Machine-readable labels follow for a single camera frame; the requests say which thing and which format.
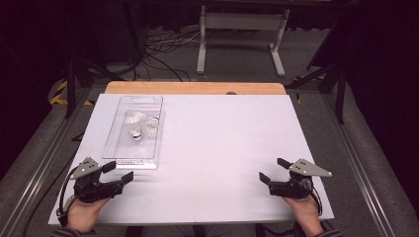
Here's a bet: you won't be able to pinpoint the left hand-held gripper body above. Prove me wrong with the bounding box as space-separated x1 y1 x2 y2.
68 156 126 204

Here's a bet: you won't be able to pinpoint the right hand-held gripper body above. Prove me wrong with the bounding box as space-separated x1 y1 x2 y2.
268 158 333 200

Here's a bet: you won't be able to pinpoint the clear plastic tray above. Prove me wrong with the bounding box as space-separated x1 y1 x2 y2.
102 95 166 171

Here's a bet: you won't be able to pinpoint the white feather shuttlecock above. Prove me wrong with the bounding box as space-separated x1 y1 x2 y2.
136 112 148 131
124 111 143 142
142 116 161 138

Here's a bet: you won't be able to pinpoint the person's left hand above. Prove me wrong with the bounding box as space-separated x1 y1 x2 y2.
67 197 112 234

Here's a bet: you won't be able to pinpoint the person's right hand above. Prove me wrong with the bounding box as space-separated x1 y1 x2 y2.
282 195 325 229

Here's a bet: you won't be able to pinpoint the white table cover sheet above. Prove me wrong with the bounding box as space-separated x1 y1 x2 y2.
47 93 335 226

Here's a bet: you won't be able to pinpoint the person's grey trousers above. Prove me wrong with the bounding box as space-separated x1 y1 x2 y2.
126 224 297 237

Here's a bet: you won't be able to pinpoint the black tripod stand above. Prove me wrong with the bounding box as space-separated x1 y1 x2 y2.
63 0 126 119
285 13 350 124

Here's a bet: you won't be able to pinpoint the yellow black floor tape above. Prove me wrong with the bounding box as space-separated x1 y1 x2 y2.
48 80 95 107

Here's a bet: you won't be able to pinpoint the left hand-held gripper cable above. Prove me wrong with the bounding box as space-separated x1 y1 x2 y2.
56 166 82 228

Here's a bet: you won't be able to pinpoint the hand-held gripper cable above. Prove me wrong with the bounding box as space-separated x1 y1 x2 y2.
309 184 324 217
56 166 82 228

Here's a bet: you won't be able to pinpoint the right hand-held gripper cable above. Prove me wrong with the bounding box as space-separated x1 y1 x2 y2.
309 184 324 217

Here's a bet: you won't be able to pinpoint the aluminium floor rail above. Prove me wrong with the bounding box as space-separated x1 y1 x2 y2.
320 93 396 237
0 87 95 237

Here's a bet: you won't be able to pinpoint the bundle of black floor cables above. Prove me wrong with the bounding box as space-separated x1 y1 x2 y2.
131 28 202 83

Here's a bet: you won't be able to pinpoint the white metal stand frame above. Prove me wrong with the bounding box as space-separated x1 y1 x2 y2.
196 4 291 78

